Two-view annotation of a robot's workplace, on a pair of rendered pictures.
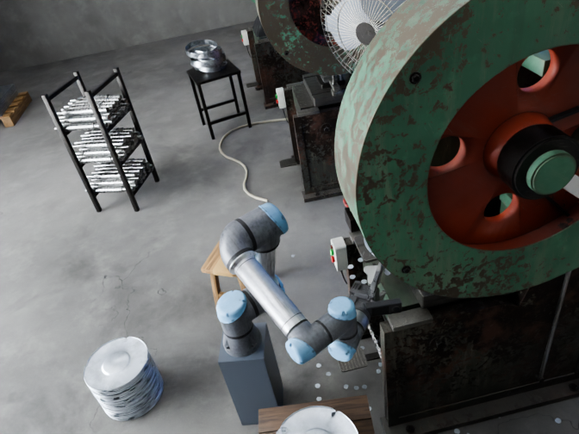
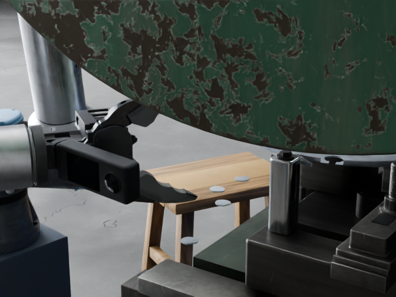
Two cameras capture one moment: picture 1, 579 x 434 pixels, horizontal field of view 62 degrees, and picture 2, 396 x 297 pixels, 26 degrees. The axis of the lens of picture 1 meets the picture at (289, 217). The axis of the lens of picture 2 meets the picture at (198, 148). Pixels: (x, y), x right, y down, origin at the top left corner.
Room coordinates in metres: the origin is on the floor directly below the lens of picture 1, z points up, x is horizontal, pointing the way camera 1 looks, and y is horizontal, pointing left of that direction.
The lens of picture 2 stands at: (0.37, -0.88, 1.13)
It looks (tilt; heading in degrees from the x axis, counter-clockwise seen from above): 20 degrees down; 38
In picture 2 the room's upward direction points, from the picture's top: straight up
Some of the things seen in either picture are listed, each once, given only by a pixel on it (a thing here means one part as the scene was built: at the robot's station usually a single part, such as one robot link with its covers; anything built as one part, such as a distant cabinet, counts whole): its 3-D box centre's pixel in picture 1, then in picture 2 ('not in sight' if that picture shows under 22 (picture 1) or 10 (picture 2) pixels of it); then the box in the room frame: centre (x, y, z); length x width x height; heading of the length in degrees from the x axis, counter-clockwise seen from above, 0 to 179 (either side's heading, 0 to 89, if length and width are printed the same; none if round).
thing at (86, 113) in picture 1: (106, 142); not in sight; (3.32, 1.23, 0.47); 0.46 x 0.43 x 0.95; 74
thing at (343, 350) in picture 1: (345, 339); not in sight; (0.92, -0.10, 0.78); 0.11 x 0.08 x 0.09; 146
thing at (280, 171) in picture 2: not in sight; (284, 190); (1.15, -0.41, 0.75); 0.03 x 0.03 x 0.10; 4
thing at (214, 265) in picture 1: (240, 272); (214, 234); (2.00, 0.32, 0.16); 0.34 x 0.24 x 0.34; 155
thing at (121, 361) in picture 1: (115, 362); not in sight; (1.46, 0.89, 0.24); 0.29 x 0.29 x 0.01
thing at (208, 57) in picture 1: (215, 85); not in sight; (4.30, 0.44, 0.40); 0.45 x 0.40 x 0.79; 16
